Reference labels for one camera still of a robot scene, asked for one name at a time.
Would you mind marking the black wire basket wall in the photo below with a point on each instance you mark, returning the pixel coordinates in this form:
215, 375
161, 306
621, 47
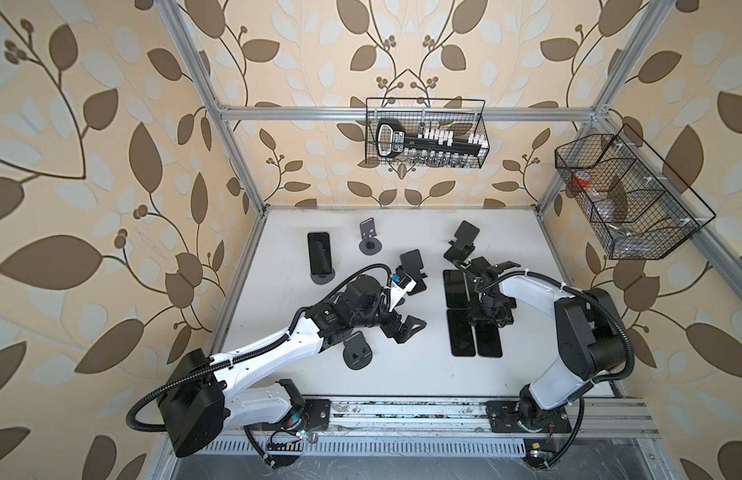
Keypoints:
461, 116
639, 206

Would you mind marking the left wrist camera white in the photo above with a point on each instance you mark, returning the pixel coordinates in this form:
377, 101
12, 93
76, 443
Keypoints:
400, 285

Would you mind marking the black phone stand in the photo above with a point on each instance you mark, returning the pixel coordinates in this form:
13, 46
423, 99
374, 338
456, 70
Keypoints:
456, 295

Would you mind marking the black wire basket back wall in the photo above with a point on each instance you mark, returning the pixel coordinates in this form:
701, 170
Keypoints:
461, 116

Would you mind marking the grey round stand far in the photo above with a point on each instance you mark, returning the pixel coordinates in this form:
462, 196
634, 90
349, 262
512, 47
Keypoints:
370, 244

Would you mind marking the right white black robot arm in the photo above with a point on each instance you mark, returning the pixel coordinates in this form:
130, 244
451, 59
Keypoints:
592, 342

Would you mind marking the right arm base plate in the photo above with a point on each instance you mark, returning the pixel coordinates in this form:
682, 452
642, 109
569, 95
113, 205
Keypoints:
507, 416

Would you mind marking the black phone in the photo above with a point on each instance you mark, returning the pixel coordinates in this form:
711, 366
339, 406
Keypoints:
461, 337
488, 340
319, 251

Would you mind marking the aluminium rail front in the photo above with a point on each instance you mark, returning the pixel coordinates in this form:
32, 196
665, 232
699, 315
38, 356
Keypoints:
440, 417

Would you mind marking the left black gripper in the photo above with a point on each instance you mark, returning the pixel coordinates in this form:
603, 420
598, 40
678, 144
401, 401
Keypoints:
406, 332

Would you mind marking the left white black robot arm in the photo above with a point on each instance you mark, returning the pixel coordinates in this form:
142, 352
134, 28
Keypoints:
207, 395

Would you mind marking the grey round stand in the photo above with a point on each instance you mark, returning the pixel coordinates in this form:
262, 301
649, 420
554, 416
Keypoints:
323, 277
370, 244
357, 353

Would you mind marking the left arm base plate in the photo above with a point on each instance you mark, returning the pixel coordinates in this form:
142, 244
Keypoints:
314, 416

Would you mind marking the black tool with vials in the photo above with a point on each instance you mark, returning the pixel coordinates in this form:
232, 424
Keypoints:
391, 140

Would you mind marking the black wire basket right wall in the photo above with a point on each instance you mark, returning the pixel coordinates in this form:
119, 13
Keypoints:
639, 206

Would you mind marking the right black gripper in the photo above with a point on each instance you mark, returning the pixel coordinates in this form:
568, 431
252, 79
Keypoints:
502, 315

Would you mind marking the grey round stand front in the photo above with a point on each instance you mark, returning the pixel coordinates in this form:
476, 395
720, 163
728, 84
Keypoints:
357, 353

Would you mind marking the grey round stand left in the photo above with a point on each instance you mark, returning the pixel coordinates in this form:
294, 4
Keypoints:
323, 277

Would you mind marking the black square stand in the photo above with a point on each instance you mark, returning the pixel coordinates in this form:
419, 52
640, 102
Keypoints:
462, 246
412, 265

